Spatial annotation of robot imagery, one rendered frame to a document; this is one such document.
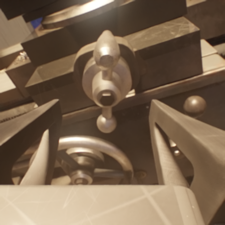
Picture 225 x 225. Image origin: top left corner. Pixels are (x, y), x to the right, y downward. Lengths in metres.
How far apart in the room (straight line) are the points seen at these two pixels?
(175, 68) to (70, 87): 0.18
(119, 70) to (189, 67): 0.14
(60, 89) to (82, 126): 0.10
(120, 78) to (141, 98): 0.10
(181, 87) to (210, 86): 0.05
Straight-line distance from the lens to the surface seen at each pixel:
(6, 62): 0.99
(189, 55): 0.36
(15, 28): 4.12
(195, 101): 0.33
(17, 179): 0.91
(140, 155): 0.49
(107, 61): 0.18
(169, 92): 0.38
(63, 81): 0.37
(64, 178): 0.87
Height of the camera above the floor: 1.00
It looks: 35 degrees down
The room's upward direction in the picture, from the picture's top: 23 degrees counter-clockwise
